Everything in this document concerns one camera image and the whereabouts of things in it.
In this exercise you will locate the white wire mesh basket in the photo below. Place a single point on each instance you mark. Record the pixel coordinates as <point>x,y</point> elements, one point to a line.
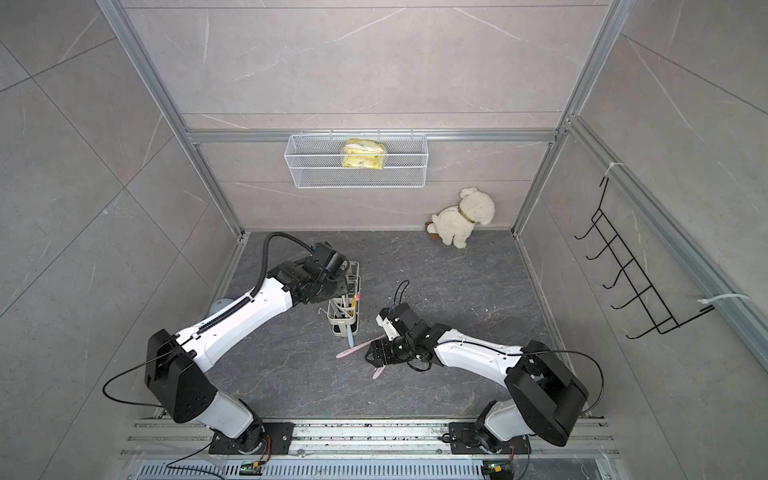
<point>325,161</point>

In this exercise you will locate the light blue toothbrush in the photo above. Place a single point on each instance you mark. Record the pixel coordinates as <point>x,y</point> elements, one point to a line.
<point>350,336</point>

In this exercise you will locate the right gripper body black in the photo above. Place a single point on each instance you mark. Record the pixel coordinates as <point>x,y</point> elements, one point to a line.
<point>397,350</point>

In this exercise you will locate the white plush dog toy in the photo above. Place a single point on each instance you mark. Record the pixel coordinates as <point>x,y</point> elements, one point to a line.
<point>455,224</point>

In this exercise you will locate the pink toothbrush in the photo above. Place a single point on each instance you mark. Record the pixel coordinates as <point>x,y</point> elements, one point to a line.
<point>357,348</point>
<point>378,372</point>

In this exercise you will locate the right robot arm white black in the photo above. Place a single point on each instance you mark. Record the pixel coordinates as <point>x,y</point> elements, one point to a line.
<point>546,397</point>

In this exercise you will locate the cream toothbrush holder organizer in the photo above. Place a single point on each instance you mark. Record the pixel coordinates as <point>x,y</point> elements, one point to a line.
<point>340,310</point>

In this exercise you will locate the aluminium mounting rail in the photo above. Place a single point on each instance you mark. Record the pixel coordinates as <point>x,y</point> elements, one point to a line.
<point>366,438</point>

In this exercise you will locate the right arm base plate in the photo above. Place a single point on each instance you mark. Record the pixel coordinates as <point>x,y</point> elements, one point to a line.
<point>465,438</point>

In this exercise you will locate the yellow wipes packet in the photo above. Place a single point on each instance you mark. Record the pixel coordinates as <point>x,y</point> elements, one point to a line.
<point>364,154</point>

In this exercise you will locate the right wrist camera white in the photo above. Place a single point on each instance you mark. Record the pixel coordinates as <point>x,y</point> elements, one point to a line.
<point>396,321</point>

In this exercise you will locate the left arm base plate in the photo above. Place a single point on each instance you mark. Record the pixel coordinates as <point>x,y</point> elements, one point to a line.
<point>268,438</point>

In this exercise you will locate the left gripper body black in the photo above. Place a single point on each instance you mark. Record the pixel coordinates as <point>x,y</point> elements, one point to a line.
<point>333,288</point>

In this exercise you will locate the black wire hook rack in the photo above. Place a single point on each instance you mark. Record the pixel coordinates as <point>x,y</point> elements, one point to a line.
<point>630,272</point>

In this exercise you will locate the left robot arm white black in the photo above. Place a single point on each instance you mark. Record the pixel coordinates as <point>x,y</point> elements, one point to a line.
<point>177,364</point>

